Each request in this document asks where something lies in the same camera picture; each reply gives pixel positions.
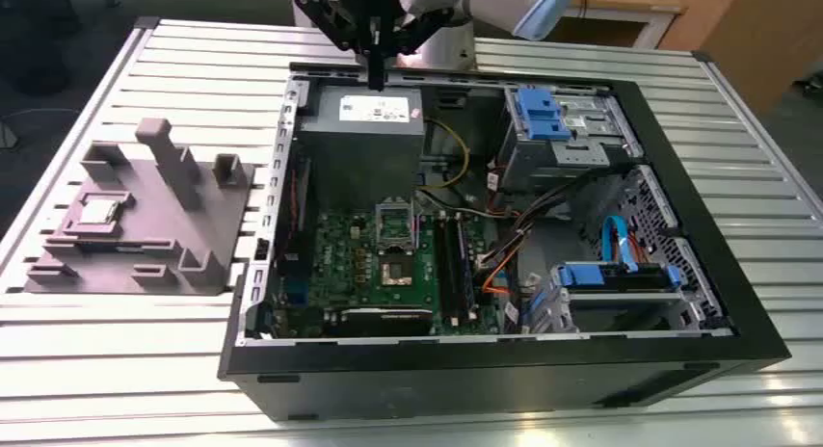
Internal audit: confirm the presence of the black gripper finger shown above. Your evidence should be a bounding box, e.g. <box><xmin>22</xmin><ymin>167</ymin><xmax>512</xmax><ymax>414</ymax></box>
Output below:
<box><xmin>376</xmin><ymin>11</ymin><xmax>454</xmax><ymax>92</ymax></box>
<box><xmin>293</xmin><ymin>0</ymin><xmax>378</xmax><ymax>92</ymax></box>

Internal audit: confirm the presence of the silver CPU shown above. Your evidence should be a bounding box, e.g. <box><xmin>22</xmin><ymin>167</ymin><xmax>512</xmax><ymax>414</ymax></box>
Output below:
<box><xmin>77</xmin><ymin>198</ymin><xmax>121</xmax><ymax>225</ymax></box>

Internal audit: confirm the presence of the CPU socket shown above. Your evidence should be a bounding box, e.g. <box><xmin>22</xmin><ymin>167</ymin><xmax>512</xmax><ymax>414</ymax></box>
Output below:
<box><xmin>376</xmin><ymin>253</ymin><xmax>417</xmax><ymax>289</ymax></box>

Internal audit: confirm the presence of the blue plastic drive carrier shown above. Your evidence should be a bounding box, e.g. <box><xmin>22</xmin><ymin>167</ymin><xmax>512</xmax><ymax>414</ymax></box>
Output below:
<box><xmin>516</xmin><ymin>88</ymin><xmax>574</xmax><ymax>143</ymax></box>

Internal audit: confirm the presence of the grey power supply unit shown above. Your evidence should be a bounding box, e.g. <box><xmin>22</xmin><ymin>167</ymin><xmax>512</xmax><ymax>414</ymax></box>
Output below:
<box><xmin>293</xmin><ymin>84</ymin><xmax>428</xmax><ymax>205</ymax></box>

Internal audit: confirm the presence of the grey metal drive cage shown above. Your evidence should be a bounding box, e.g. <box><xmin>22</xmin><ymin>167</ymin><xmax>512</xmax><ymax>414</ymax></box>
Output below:
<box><xmin>498</xmin><ymin>84</ymin><xmax>644</xmax><ymax>194</ymax></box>

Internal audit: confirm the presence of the metal socket cover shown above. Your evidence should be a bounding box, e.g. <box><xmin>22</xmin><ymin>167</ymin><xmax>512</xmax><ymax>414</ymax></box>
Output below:
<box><xmin>373</xmin><ymin>195</ymin><xmax>416</xmax><ymax>255</ymax></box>

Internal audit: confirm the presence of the green motherboard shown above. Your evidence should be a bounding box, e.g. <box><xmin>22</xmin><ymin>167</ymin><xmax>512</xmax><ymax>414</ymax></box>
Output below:
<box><xmin>260</xmin><ymin>208</ymin><xmax>509</xmax><ymax>337</ymax></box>

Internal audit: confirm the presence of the black RAM slot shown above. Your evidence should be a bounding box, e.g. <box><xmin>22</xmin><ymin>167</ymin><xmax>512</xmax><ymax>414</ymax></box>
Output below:
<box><xmin>433</xmin><ymin>213</ymin><xmax>457</xmax><ymax>324</ymax></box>
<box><xmin>440</xmin><ymin>213</ymin><xmax>464</xmax><ymax>324</ymax></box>
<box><xmin>450</xmin><ymin>213</ymin><xmax>473</xmax><ymax>323</ymax></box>

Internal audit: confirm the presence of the grey parts rack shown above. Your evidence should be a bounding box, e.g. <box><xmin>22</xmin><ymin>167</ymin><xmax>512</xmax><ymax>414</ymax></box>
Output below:
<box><xmin>21</xmin><ymin>118</ymin><xmax>258</xmax><ymax>297</ymax></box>

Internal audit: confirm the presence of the wooden cabinet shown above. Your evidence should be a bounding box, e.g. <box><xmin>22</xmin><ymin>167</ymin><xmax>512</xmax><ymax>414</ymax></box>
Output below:
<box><xmin>658</xmin><ymin>0</ymin><xmax>823</xmax><ymax>118</ymax></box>

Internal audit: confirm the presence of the hard disk in blue carrier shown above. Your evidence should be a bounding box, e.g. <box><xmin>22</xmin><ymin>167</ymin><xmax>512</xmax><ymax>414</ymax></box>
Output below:
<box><xmin>554</xmin><ymin>262</ymin><xmax>684</xmax><ymax>294</ymax></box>

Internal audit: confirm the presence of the RAM stick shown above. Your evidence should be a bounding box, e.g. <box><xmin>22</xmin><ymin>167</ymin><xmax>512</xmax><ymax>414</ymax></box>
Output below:
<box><xmin>71</xmin><ymin>243</ymin><xmax>172</xmax><ymax>254</ymax></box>

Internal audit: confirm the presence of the black graphics card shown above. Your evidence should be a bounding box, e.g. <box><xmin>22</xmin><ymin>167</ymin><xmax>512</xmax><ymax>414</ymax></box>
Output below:
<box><xmin>320</xmin><ymin>302</ymin><xmax>436</xmax><ymax>338</ymax></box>

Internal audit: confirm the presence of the grey metal disk bay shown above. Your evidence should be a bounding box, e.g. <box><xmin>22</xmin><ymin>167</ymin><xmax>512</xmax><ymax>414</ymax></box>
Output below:
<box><xmin>525</xmin><ymin>261</ymin><xmax>725</xmax><ymax>333</ymax></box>

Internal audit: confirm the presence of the black PC case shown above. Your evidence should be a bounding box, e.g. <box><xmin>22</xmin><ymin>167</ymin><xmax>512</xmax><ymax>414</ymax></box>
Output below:
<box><xmin>216</xmin><ymin>61</ymin><xmax>792</xmax><ymax>423</ymax></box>

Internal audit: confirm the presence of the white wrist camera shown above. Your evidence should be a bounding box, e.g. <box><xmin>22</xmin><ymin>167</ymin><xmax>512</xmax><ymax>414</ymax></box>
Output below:
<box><xmin>392</xmin><ymin>0</ymin><xmax>476</xmax><ymax>30</ymax></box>

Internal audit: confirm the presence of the yellow wire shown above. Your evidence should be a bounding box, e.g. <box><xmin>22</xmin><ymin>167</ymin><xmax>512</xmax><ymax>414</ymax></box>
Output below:
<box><xmin>414</xmin><ymin>118</ymin><xmax>472</xmax><ymax>193</ymax></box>

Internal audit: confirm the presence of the motherboard power wire bundle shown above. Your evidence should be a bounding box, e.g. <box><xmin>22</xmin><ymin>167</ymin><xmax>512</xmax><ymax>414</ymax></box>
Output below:
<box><xmin>416</xmin><ymin>189</ymin><xmax>521</xmax><ymax>222</ymax></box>

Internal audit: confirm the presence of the SATA power wire bundle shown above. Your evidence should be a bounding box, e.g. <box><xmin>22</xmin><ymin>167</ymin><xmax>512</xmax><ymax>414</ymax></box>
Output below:
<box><xmin>474</xmin><ymin>162</ymin><xmax>644</xmax><ymax>275</ymax></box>

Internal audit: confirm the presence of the blue SATA wire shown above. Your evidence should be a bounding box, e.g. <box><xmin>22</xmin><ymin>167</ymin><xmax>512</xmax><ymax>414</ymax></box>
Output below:
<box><xmin>600</xmin><ymin>214</ymin><xmax>642</xmax><ymax>275</ymax></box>

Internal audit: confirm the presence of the orange SATA wire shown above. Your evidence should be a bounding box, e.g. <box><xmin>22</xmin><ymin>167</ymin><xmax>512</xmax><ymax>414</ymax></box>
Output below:
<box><xmin>480</xmin><ymin>251</ymin><xmax>525</xmax><ymax>297</ymax></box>

